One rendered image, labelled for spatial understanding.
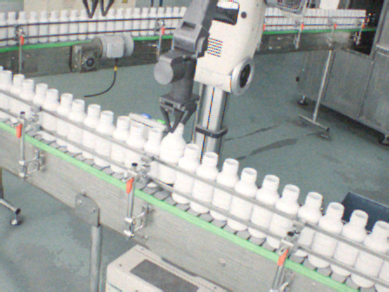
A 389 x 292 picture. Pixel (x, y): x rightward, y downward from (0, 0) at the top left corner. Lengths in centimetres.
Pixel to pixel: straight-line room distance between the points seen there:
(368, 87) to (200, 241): 381
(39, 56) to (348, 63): 321
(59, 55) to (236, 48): 126
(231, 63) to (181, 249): 76
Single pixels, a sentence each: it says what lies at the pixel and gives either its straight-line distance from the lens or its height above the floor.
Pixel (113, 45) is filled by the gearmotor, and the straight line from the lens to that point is 280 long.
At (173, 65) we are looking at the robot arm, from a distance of 123.
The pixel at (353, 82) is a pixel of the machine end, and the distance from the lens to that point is 510.
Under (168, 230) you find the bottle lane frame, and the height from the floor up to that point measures 92.
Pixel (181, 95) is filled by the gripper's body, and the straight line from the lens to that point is 131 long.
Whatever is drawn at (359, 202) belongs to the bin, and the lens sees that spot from 181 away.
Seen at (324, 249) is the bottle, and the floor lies 106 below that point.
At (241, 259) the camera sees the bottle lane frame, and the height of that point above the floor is 94.
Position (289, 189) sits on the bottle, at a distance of 127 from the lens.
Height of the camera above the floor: 174
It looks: 25 degrees down
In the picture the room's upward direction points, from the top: 9 degrees clockwise
